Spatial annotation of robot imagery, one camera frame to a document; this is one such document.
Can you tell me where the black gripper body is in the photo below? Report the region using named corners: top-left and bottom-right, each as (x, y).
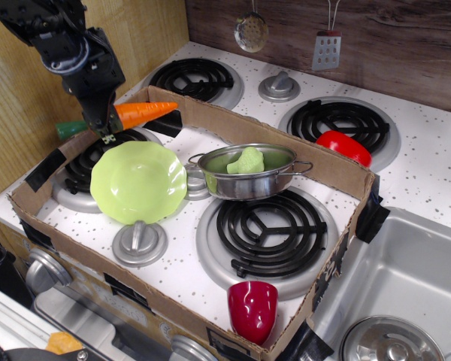
top-left (37, 26), bottom-right (125, 102)

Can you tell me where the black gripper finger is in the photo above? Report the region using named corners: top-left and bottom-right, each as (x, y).
top-left (78, 91), bottom-right (116, 144)

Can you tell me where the orange toy carrot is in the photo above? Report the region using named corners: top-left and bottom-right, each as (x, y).
top-left (56, 102), bottom-right (178, 142)

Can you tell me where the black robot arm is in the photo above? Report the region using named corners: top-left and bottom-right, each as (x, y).
top-left (0, 1), bottom-right (126, 144)

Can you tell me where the light green plastic plate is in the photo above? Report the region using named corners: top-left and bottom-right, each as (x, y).
top-left (90, 141), bottom-right (187, 225)

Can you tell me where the front left black burner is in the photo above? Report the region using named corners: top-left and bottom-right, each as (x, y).
top-left (52, 127), bottom-right (162, 214)

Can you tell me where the black burner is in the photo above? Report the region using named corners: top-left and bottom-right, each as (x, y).
top-left (278, 96), bottom-right (401, 172)
top-left (52, 127), bottom-right (162, 214)
top-left (141, 58), bottom-right (244, 110)
top-left (195, 187), bottom-right (339, 301)

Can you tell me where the back left black burner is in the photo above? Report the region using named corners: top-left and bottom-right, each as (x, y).
top-left (141, 58), bottom-right (244, 110)

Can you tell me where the brown cardboard fence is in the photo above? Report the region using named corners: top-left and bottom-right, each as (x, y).
top-left (10, 86), bottom-right (379, 360)

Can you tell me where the middle silver stove knob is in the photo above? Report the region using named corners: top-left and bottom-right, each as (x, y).
top-left (185, 164), bottom-right (210, 201)

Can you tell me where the silver stove knob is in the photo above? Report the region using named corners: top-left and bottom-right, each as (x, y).
top-left (258, 71), bottom-right (301, 103)
top-left (185, 164), bottom-right (210, 201)
top-left (112, 220), bottom-right (168, 267)

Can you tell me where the front silver stove knob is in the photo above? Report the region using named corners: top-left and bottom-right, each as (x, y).
top-left (112, 220), bottom-right (168, 267)

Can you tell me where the small steel pot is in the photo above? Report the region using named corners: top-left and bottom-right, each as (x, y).
top-left (189, 144), bottom-right (313, 201)

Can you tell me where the light green toy broccoli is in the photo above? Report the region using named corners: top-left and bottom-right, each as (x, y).
top-left (226, 147), bottom-right (265, 174)

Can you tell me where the hanging perforated metal ladle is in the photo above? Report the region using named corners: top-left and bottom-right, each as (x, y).
top-left (234, 0), bottom-right (269, 53)

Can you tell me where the left silver oven knob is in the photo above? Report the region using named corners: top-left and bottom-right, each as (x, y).
top-left (26, 248), bottom-right (72, 295)

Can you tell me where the silver oven knob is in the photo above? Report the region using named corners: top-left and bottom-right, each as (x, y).
top-left (26, 248), bottom-right (72, 295)
top-left (168, 335), bottom-right (218, 361)

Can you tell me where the back silver stove knob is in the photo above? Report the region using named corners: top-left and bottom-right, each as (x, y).
top-left (258, 71), bottom-right (301, 103)

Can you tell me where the front right black burner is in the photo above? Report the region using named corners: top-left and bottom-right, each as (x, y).
top-left (195, 187), bottom-right (339, 301)

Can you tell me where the hanging slotted metal spatula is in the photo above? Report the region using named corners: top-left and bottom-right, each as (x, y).
top-left (311, 1), bottom-right (342, 71)

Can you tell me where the orange object bottom left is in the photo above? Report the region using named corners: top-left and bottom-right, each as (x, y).
top-left (45, 332), bottom-right (83, 355)

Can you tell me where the red toy pepper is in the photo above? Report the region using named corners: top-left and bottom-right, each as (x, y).
top-left (316, 130), bottom-right (372, 168)

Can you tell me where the dark red plastic cup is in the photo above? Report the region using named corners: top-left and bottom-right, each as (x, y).
top-left (227, 281), bottom-right (278, 345)

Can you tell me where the lower silver oven knob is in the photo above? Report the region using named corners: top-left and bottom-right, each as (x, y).
top-left (168, 335), bottom-right (218, 361)

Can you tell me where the back right black burner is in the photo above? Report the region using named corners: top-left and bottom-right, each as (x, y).
top-left (278, 96), bottom-right (401, 172)

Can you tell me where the silver sink basin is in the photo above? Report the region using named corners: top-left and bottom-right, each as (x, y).
top-left (312, 208), bottom-right (451, 360)

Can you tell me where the steel pot lid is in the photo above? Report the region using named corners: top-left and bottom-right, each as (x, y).
top-left (338, 316), bottom-right (445, 361)

